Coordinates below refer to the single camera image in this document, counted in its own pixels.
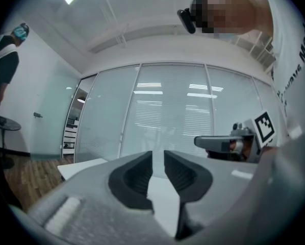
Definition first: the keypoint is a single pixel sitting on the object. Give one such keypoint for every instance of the glass partition with blinds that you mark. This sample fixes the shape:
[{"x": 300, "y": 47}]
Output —
[{"x": 167, "y": 111}]

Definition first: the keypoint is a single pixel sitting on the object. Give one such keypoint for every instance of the white shelf unit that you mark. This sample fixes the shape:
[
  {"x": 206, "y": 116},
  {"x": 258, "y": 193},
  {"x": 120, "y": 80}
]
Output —
[{"x": 70, "y": 134}]

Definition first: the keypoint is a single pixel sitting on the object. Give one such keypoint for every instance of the round black side table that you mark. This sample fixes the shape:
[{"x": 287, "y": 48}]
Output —
[{"x": 11, "y": 125}]

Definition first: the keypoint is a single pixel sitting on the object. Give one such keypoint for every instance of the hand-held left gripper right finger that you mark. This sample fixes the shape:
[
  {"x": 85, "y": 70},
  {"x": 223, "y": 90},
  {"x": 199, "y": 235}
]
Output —
[{"x": 185, "y": 177}]

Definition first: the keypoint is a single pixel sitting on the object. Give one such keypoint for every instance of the frosted glass door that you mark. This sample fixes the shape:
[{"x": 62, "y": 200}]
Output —
[{"x": 53, "y": 116}]

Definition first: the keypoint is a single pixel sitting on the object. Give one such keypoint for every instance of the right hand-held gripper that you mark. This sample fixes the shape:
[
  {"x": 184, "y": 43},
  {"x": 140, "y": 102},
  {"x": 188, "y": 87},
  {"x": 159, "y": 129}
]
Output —
[{"x": 263, "y": 127}]

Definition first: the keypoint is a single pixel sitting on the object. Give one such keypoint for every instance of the round pendant lamp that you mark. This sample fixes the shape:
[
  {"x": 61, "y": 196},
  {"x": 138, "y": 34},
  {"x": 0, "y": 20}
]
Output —
[{"x": 81, "y": 100}]

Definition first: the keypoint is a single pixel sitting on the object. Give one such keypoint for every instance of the black head-mounted camera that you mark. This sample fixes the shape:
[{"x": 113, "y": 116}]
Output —
[{"x": 187, "y": 19}]

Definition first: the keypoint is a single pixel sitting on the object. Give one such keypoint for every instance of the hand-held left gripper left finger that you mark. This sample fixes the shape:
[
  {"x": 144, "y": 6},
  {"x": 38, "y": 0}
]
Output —
[{"x": 132, "y": 180}]

